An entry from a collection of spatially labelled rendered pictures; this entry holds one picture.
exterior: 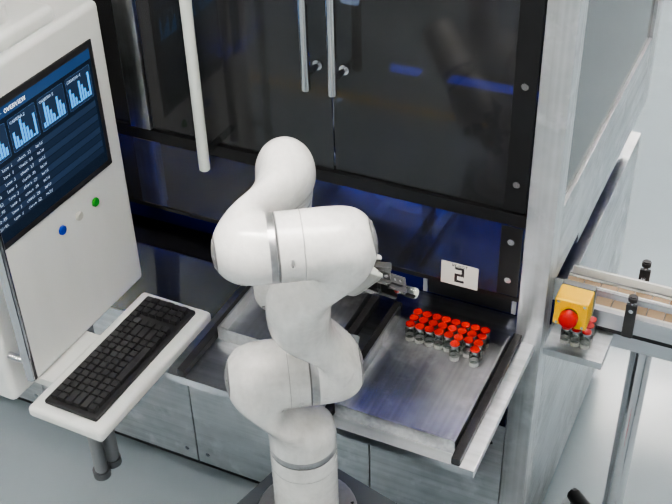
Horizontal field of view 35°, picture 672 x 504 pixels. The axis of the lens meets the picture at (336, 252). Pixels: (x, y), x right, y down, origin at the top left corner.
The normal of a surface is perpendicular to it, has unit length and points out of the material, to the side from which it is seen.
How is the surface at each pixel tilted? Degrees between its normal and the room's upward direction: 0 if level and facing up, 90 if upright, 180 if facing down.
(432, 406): 0
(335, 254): 74
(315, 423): 29
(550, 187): 90
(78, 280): 90
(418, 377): 0
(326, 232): 40
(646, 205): 0
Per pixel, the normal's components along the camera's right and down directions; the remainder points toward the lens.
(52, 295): 0.90, 0.25
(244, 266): -0.04, 0.40
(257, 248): 0.07, -0.05
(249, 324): -0.03, -0.80
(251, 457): -0.43, 0.55
